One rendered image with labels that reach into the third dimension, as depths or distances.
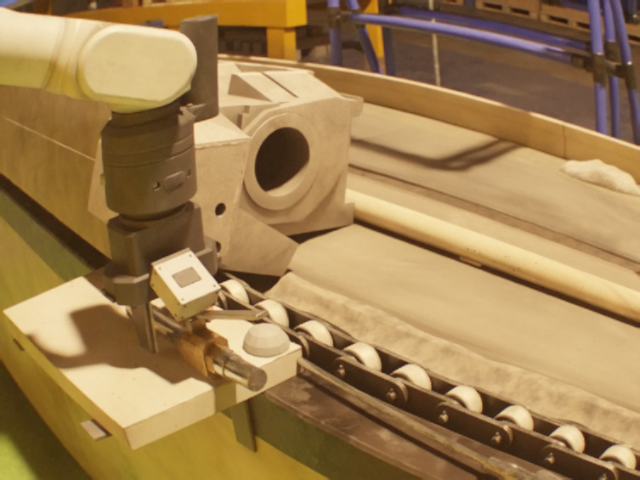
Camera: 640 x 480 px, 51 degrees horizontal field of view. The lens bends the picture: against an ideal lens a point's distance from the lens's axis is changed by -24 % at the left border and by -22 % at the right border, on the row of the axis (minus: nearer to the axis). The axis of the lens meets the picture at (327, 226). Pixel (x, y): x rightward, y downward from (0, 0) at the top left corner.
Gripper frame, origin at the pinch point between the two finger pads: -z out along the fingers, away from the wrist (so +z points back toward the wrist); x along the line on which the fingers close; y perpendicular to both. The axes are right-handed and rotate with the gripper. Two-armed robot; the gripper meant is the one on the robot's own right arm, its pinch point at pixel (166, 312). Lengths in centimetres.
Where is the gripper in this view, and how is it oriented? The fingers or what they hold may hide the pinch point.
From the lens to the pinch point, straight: 73.4
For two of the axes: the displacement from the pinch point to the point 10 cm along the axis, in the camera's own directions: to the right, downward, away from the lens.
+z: -0.5, -9.3, -3.7
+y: -7.1, -2.3, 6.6
